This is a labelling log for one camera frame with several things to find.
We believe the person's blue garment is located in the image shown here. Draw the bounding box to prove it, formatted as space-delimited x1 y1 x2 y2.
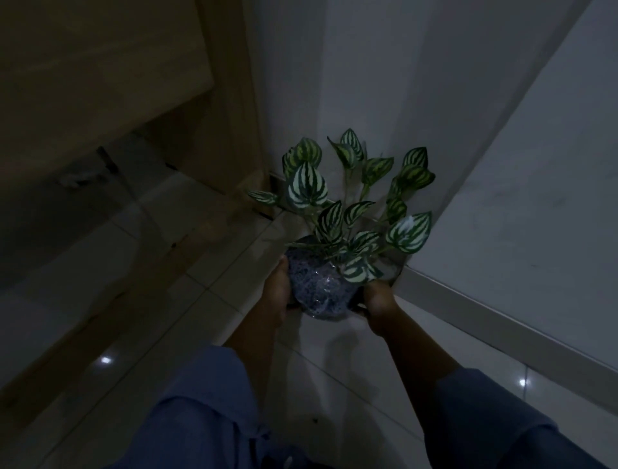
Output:
108 344 609 469

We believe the person's right hand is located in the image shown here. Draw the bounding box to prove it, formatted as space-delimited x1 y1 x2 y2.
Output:
356 280 399 337

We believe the person's left hand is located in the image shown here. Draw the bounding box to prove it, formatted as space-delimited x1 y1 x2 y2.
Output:
261 255 294 327

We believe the person's right forearm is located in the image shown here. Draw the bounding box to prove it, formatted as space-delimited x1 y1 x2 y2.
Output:
374 314 464 411

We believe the wooden cabinet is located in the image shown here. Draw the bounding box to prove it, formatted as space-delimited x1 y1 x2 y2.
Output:
0 0 271 291

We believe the person's left forearm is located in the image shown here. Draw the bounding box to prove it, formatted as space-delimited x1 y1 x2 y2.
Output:
223 316 286 411

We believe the potted striped-leaf plant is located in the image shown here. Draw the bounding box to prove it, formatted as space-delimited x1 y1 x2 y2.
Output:
247 128 436 320

